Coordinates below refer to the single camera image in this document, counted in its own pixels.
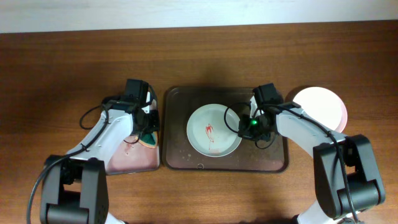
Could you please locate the green yellow sponge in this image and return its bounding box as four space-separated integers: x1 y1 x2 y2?
139 131 159 148

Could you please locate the pale grey plate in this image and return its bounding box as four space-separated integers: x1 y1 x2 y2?
186 104 242 157

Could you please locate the cream plate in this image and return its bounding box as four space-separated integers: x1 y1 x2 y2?
293 86 341 131

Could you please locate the white plate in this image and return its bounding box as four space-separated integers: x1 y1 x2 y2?
335 100 348 133

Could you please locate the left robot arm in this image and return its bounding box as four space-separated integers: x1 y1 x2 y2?
36 79 160 224

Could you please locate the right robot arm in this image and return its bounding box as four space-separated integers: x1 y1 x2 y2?
238 83 386 224

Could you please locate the small black tray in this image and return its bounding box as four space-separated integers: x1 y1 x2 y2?
102 93 161 175

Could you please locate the large brown serving tray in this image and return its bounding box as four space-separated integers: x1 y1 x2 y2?
162 86 289 173

